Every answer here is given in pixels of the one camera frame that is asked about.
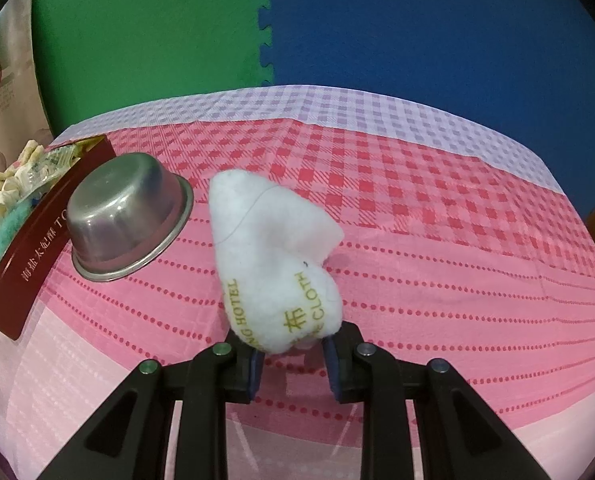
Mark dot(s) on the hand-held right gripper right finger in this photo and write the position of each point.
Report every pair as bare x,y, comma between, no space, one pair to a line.
333,370

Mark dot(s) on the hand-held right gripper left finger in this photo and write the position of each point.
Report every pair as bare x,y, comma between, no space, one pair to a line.
255,375

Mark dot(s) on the white printed cloth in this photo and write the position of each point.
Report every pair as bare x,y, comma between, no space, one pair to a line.
267,240

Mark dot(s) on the gold tin box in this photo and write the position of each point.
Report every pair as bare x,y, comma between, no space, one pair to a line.
32,260

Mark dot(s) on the green fluffy scrunchie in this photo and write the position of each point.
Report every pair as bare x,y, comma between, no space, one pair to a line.
12,227

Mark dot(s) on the green white packet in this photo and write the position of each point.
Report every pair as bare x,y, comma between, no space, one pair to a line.
57,160

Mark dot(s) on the pink checkered tablecloth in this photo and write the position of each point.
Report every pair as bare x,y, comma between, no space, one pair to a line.
427,260

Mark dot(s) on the steel bowl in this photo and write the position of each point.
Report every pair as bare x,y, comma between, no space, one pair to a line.
122,200

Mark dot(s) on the green foam mat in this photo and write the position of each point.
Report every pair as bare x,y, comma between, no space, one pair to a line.
152,35

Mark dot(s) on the blue foam mat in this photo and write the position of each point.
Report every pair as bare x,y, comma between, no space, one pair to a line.
427,20

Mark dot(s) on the floral curtain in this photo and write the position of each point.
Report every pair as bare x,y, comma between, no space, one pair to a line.
7,85

